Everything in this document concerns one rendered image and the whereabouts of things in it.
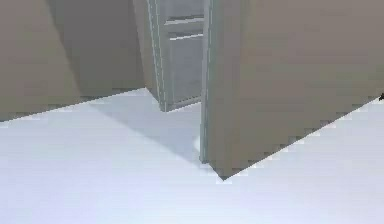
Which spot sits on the grey panelled room door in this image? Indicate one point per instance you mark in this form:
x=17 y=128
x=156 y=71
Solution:
x=185 y=63

